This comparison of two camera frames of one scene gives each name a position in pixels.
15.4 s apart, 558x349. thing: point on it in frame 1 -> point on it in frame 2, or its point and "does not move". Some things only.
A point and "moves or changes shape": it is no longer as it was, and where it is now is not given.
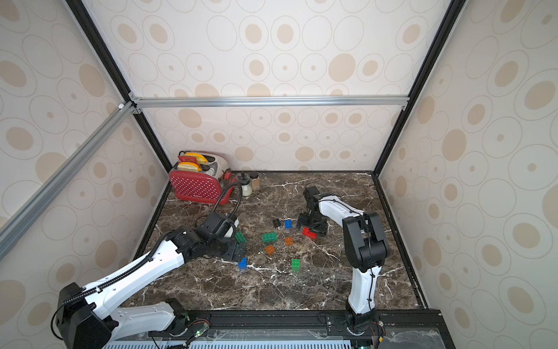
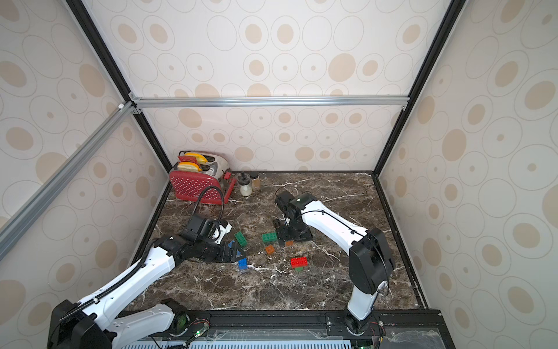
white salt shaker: x=245 y=180 does not move
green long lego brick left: x=240 y=238 does not move
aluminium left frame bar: x=22 y=218 does not move
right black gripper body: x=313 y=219 -> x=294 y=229
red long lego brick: x=306 y=232 moves or changes shape
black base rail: x=290 y=329 does not move
